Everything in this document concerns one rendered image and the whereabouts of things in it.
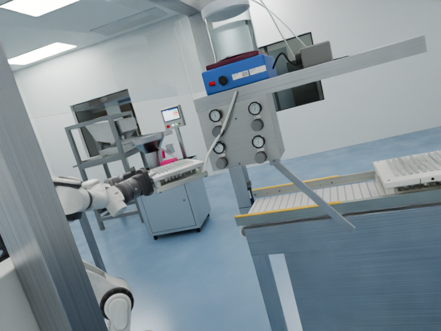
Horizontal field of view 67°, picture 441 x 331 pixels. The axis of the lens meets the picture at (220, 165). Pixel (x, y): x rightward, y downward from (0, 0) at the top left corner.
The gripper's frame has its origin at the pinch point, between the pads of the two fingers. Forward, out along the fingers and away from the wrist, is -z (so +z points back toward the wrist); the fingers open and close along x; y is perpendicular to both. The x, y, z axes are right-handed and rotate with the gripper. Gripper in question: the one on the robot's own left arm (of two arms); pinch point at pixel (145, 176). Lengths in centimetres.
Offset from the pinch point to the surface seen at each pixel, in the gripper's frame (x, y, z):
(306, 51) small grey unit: -31, 71, -53
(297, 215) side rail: 16, 69, -39
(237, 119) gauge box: -18, 66, -29
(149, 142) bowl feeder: 1, -213, -20
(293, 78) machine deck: -25, 76, -44
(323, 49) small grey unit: -30, 74, -57
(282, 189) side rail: 15, 43, -48
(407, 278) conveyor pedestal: 43, 82, -64
